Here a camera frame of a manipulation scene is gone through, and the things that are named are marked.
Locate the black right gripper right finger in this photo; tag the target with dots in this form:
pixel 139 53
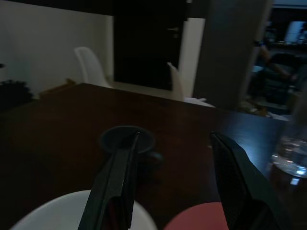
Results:
pixel 239 187

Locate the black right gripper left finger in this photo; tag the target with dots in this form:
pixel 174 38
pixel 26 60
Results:
pixel 112 182

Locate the red plate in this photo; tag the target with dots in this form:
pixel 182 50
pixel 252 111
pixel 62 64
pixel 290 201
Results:
pixel 192 218

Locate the clear plastic water bottle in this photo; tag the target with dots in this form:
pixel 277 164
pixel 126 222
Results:
pixel 292 148

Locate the white plate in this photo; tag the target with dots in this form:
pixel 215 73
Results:
pixel 48 210

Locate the black folding chair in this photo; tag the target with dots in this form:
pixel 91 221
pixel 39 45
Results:
pixel 275 79

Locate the white plastic chair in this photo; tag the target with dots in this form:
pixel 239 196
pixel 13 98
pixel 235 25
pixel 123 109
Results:
pixel 91 64
pixel 177 86

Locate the dark potted plant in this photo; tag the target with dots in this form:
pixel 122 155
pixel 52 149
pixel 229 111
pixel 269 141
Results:
pixel 14 94

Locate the seated person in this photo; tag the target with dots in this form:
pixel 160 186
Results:
pixel 266 56

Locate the dark wooden door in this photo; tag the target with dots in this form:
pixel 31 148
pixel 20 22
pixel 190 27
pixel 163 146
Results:
pixel 144 48

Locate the light wooden frame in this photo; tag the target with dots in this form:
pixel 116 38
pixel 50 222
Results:
pixel 55 89

